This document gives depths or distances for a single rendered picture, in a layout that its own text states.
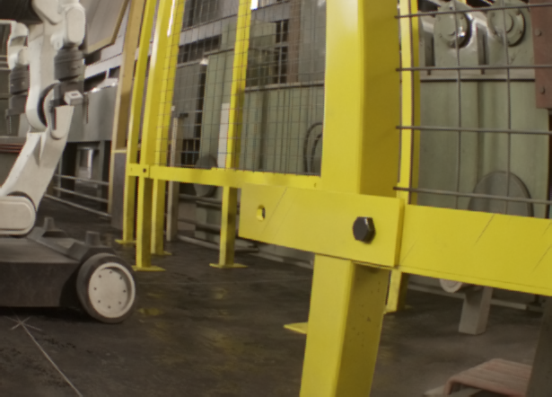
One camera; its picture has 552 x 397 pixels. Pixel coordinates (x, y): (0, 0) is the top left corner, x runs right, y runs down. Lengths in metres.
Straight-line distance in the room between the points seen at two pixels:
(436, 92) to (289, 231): 2.20
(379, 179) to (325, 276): 0.09
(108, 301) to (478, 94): 1.63
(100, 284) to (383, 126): 1.33
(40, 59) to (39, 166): 0.33
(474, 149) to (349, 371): 2.07
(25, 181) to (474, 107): 1.73
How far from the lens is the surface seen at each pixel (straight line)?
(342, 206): 0.53
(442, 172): 2.69
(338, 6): 0.57
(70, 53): 1.72
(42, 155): 1.89
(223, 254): 3.12
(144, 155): 2.81
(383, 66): 0.55
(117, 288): 1.81
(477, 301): 1.90
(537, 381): 0.65
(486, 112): 2.55
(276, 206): 0.60
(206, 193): 4.06
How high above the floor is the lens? 0.46
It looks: 2 degrees down
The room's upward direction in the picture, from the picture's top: 4 degrees clockwise
